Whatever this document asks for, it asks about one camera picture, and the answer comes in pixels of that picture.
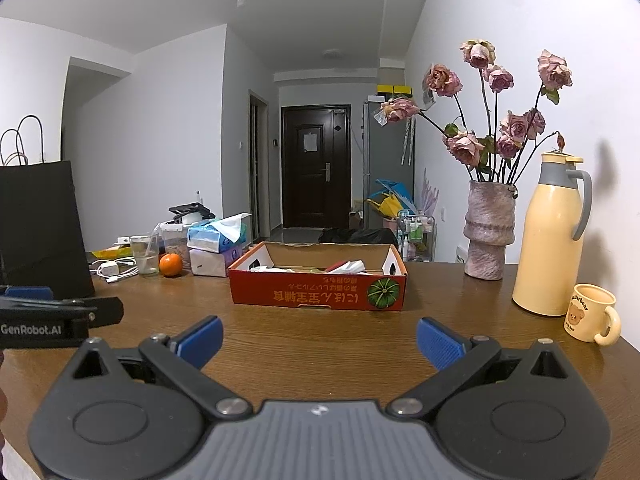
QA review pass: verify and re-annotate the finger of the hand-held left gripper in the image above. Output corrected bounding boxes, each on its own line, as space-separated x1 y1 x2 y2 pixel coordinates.
0 285 55 301
0 296 125 330

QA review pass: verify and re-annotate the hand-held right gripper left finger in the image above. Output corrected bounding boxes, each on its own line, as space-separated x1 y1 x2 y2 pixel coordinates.
55 316 251 422

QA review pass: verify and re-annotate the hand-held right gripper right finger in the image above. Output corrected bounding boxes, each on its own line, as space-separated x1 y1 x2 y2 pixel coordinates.
387 316 583 421

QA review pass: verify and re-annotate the cardboard box with red side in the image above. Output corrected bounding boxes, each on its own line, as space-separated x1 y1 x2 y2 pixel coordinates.
228 241 408 312

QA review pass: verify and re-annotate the clear glass cup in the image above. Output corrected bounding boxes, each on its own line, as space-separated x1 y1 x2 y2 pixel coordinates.
130 234 160 276

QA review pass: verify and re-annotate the black paper bag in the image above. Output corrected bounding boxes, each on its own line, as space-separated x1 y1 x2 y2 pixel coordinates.
0 115 96 301

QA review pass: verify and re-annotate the purple tissue pack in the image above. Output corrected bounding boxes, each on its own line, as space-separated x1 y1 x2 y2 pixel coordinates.
189 244 248 277

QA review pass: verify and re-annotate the clear plastic jar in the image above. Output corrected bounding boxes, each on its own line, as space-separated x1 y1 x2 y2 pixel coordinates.
159 220 193 271

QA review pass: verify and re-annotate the blue tissue pack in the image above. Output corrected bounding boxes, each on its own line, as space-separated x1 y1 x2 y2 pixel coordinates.
186 212 252 254

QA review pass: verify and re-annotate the trolley with bottles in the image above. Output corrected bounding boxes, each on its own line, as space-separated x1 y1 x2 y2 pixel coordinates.
397 212 438 262

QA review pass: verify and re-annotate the pink textured vase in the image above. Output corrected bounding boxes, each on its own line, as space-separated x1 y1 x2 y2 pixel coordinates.
462 180 517 281

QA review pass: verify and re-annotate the black item pile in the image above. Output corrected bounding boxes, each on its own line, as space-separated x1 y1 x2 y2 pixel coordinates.
168 202 217 223

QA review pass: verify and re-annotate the black cloth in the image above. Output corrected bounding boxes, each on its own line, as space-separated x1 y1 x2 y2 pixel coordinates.
318 226 399 248

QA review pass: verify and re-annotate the yellow bag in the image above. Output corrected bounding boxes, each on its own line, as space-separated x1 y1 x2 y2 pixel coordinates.
366 195 403 218

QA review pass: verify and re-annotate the purple flower decoration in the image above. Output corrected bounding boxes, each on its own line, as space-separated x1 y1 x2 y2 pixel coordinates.
420 167 441 218

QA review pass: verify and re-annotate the yellow thermos jug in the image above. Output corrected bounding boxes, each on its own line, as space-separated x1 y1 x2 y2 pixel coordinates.
511 151 593 317

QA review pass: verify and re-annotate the yellow bear mug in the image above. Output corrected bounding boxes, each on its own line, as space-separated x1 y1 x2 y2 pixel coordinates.
564 283 622 347

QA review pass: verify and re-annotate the grey refrigerator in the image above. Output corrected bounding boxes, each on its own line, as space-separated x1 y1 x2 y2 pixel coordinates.
362 99 416 231

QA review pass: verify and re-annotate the dried pink rose bouquet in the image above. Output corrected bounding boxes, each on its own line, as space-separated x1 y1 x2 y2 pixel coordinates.
381 37 573 186

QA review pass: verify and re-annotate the folded white umbrella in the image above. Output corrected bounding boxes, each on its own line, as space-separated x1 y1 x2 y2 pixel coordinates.
400 117 417 166

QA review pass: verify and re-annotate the dark wooden door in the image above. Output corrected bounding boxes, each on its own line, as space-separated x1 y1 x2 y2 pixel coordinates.
281 105 351 229

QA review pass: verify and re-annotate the white charger with cable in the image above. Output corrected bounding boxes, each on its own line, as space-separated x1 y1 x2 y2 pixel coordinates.
90 256 140 283

